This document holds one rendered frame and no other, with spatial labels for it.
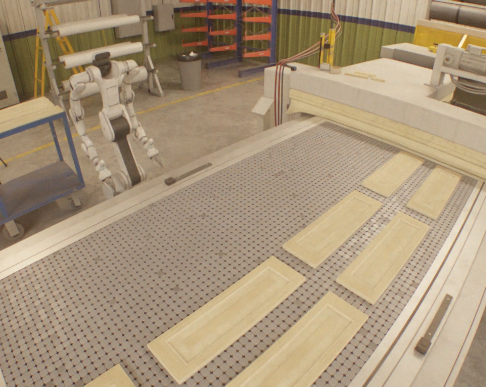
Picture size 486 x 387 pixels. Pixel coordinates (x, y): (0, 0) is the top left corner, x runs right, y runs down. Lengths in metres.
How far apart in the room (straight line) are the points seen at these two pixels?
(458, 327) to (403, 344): 0.29
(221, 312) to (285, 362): 0.31
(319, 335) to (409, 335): 0.35
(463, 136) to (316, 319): 1.83
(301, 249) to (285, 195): 0.45
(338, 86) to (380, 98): 0.39
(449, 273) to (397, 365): 0.58
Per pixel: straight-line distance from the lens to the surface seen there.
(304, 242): 1.57
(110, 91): 2.57
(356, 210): 1.82
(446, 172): 2.50
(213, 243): 1.57
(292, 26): 8.59
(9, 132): 3.06
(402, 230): 1.78
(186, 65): 6.65
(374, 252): 1.61
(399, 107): 2.75
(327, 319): 1.29
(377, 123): 2.87
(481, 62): 3.38
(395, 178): 2.23
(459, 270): 1.73
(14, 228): 3.45
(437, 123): 2.68
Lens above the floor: 1.93
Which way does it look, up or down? 34 degrees down
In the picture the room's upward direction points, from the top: straight up
